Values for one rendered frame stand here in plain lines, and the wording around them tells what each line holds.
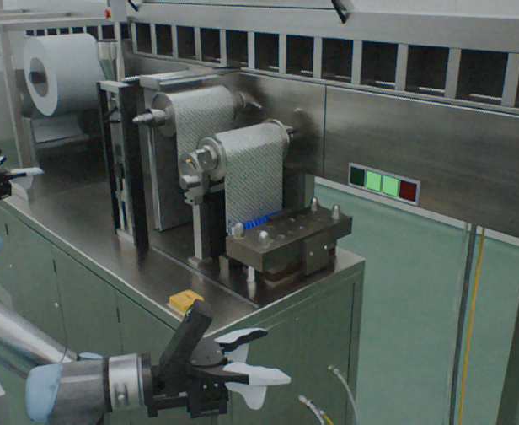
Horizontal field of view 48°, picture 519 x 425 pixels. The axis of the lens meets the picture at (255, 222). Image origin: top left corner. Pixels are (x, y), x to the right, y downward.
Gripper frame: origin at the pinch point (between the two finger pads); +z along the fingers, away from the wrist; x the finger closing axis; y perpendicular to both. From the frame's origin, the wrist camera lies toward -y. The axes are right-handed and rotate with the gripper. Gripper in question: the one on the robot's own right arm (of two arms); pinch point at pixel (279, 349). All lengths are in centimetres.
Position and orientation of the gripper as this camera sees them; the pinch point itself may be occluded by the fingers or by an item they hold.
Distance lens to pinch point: 87.2
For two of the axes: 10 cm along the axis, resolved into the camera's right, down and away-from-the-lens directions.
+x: 1.9, 2.5, -9.5
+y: 0.4, 9.6, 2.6
